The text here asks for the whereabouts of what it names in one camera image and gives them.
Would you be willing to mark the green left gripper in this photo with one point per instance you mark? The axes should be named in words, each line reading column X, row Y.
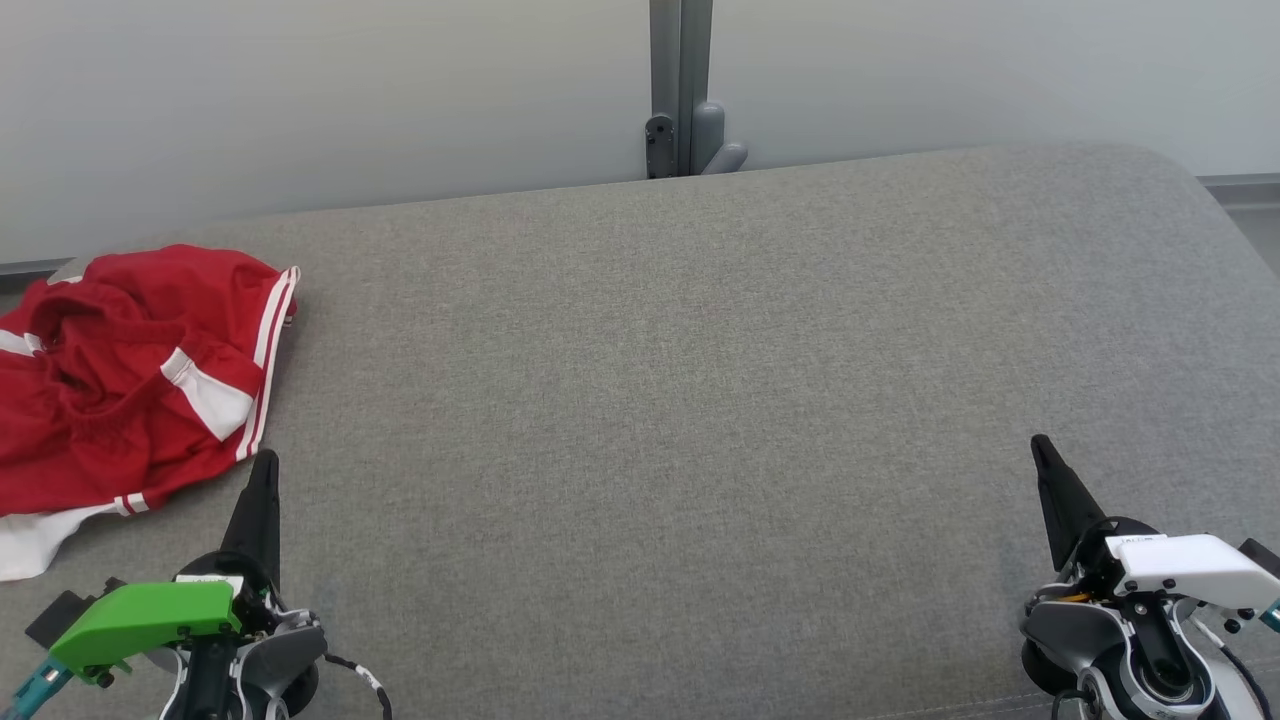
column 140, row 615

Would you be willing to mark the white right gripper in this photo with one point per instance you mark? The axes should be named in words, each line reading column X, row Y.
column 1190, row 565

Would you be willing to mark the red shirt white sleeves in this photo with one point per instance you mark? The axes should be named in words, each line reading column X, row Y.
column 130, row 470

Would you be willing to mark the grey baseboard strip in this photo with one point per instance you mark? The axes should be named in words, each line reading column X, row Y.
column 30, row 267
column 1245, row 192

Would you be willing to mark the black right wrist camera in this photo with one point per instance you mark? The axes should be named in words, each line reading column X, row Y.
column 1262, row 558

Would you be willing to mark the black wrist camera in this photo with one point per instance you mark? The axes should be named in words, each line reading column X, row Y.
column 1262, row 558
column 60, row 615

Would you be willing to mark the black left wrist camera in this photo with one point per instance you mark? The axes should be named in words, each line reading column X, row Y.
column 60, row 615

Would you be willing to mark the light grey post foot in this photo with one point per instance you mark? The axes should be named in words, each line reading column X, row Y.
column 708, row 130

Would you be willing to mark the grey metal partition post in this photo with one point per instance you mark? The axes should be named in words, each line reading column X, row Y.
column 680, row 60

